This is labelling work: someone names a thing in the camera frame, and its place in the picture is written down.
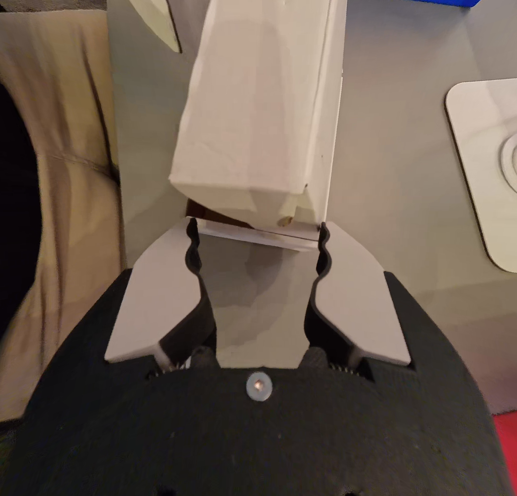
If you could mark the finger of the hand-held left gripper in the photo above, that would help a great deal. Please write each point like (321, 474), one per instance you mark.
(149, 7)

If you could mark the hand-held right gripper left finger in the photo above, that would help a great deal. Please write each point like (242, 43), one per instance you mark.
(153, 294)

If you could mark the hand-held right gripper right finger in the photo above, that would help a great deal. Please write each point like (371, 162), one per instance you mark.
(359, 302)

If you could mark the white cardboard mailer box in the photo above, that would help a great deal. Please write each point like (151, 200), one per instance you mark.
(258, 100)

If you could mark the person's beige pants leg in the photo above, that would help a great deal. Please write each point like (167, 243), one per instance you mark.
(68, 180)

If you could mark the red plastic bin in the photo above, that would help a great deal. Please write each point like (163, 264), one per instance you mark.
(507, 455)

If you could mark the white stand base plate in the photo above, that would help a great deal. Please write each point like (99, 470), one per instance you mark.
(480, 148)

